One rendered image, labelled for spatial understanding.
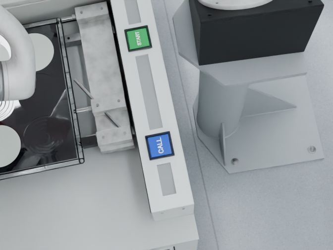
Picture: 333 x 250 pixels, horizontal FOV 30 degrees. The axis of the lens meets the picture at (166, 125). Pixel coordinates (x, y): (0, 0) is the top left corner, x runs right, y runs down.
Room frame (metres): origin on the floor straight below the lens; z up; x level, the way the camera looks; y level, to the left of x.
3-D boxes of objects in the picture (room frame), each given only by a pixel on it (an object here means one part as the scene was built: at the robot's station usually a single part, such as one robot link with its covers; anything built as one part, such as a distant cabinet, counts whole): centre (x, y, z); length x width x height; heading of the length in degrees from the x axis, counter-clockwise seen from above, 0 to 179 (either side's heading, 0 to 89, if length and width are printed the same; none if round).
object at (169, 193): (0.48, 0.03, 0.89); 0.55 x 0.09 x 0.14; 5
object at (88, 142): (0.39, 0.18, 0.90); 0.04 x 0.02 x 0.03; 95
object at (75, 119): (0.53, 0.22, 0.90); 0.38 x 0.01 x 0.01; 5
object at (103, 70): (0.56, 0.13, 0.87); 0.36 x 0.08 x 0.03; 5
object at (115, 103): (0.48, 0.13, 0.89); 0.08 x 0.03 x 0.03; 95
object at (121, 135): (0.40, 0.12, 0.89); 0.08 x 0.03 x 0.03; 95
